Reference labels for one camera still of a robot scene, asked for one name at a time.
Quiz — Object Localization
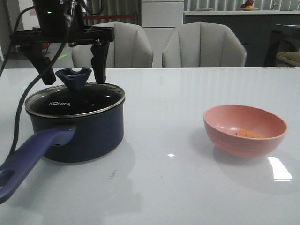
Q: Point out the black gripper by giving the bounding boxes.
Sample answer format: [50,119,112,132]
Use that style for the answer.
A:
[9,0,115,85]

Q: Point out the pink plastic bowl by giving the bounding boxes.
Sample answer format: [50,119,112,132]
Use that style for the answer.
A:
[203,105,287,158]

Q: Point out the orange ham slices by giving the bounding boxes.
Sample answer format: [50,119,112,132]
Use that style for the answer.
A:
[236,129,265,138]

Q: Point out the red barrier belt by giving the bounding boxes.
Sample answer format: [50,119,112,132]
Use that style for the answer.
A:
[83,14,135,20]

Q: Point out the left grey upholstered chair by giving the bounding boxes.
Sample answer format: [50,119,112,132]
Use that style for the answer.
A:
[71,21,154,69]

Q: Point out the grey upholstered chair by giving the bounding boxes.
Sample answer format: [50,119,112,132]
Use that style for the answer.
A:
[162,22,247,68]
[71,21,154,69]

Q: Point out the dark blue saucepan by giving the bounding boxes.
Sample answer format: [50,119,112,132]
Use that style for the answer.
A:
[0,82,126,204]

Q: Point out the white cabinet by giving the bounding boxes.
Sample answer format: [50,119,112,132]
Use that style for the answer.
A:
[141,0,184,28]

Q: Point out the right grey upholstered chair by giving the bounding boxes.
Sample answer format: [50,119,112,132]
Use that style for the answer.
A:
[162,22,247,68]

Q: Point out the fruit plate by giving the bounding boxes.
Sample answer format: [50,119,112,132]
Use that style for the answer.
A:
[240,0,260,11]

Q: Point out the dark grey counter cabinet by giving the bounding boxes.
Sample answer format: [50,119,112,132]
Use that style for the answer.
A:
[183,10,300,67]

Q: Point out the dark armchair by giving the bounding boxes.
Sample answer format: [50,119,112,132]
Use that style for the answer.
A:
[264,24,300,67]

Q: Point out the beige cushion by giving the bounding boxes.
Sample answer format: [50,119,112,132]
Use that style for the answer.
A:
[276,51,300,68]

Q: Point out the black cable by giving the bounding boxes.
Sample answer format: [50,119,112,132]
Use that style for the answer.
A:
[0,4,78,158]

